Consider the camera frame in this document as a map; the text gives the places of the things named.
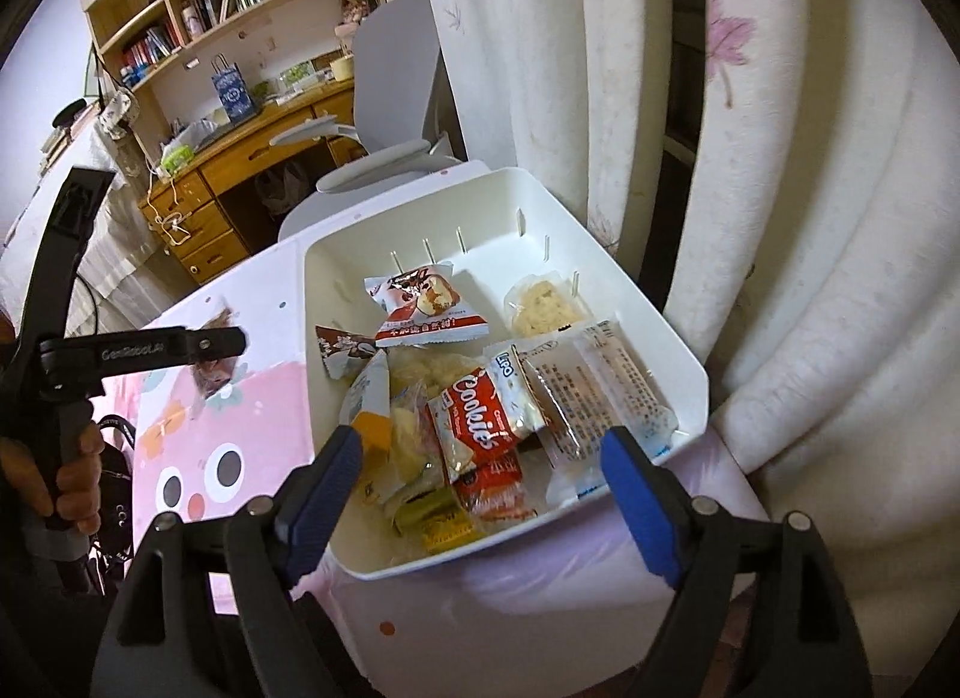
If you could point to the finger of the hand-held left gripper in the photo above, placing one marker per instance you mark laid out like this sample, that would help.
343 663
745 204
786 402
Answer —
214 344

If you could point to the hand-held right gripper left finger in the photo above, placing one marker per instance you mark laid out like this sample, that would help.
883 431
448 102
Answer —
330 495

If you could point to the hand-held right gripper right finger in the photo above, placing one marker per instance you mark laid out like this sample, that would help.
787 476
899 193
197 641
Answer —
645 503

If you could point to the clear packet brown nut brittle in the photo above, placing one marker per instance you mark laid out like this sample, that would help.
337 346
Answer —
217 377

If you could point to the small white sachet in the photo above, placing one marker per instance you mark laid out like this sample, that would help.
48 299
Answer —
574 484

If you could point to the orange yellow snack packet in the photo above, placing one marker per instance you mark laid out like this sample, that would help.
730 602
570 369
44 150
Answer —
371 428

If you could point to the clear packet yellow puffed snacks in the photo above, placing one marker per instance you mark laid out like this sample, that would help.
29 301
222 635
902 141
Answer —
409 443

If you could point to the blueberry print snack packet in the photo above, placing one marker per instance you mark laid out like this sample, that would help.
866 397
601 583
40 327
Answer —
622 383

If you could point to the clear packet yellow bars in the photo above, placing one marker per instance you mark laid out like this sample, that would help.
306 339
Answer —
450 533

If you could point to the small brown white snack packet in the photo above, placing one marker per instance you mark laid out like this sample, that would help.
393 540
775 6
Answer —
345 353

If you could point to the clear steamed cake packet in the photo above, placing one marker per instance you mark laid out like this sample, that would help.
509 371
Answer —
559 398

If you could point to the dark block red wrapper packet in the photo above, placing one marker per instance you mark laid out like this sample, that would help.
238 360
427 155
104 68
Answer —
491 484

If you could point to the red white cookie packet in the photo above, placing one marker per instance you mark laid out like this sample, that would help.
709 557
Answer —
472 420

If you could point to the silver red cake print packet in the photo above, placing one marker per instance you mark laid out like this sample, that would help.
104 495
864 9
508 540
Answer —
427 308

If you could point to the clear packet pale round cake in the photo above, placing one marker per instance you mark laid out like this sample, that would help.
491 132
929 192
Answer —
544 308

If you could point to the white plastic bin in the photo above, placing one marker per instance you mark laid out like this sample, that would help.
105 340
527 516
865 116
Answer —
562 218

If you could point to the person's left hand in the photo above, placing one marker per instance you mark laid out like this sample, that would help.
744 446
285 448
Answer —
79 480

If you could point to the dark plastic bag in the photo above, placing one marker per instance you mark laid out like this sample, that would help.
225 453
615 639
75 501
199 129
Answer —
281 188

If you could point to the wooden desk with drawers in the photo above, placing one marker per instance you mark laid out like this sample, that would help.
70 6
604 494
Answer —
240 158

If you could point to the green tissue box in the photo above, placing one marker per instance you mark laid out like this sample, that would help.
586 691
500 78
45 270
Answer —
178 159

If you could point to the clear plastic bag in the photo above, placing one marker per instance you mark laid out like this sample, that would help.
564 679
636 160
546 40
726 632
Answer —
199 135

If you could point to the floral cloth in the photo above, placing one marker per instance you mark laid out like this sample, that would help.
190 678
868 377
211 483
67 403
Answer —
118 111

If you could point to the blue paper bag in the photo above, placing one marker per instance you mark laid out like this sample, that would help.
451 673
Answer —
236 94

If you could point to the cream mug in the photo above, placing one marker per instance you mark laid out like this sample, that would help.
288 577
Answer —
343 70

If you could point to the row of books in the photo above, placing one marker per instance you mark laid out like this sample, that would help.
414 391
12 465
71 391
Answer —
225 0
150 45

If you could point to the grey office chair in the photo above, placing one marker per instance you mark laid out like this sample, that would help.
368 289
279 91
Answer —
390 68

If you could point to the white leaf print curtain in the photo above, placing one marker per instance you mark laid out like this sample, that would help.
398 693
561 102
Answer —
825 218

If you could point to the small doll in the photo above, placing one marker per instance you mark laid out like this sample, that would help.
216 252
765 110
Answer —
352 8

